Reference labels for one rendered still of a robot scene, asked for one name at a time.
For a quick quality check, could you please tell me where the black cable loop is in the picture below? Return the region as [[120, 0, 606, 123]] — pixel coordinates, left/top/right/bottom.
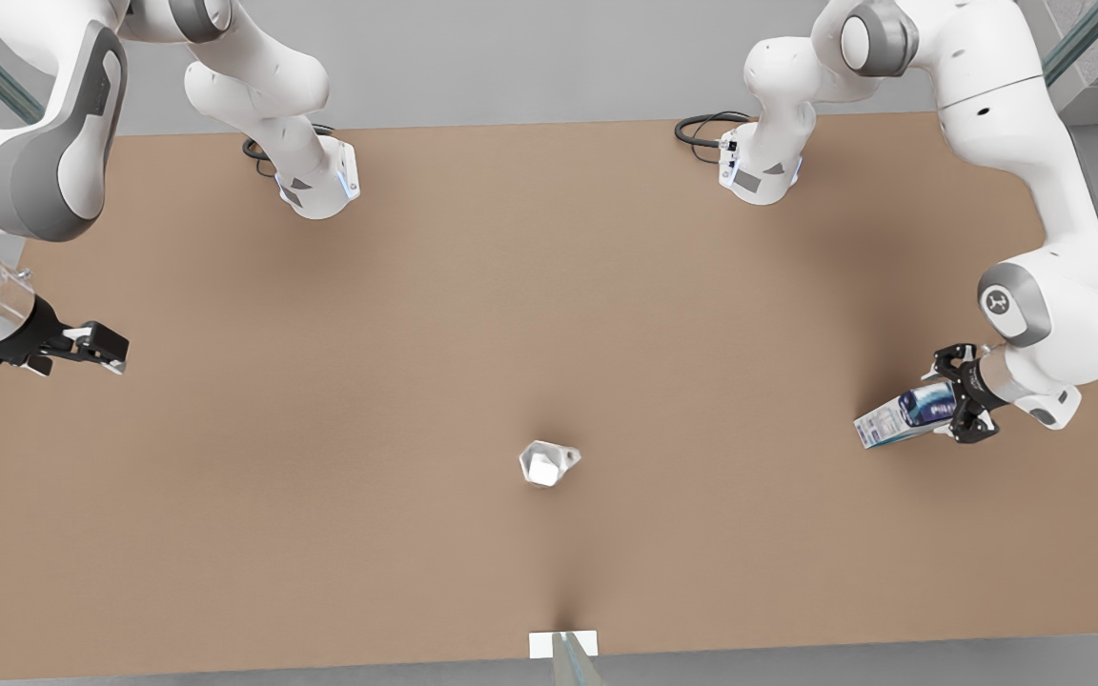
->
[[674, 111, 753, 166], [242, 123, 336, 179]]

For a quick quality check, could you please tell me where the white measuring cup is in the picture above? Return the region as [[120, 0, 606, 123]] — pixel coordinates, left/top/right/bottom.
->
[[518, 439, 582, 490]]

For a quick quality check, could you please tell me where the white blue milk carton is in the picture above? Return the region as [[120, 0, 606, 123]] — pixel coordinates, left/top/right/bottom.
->
[[853, 381, 960, 452]]

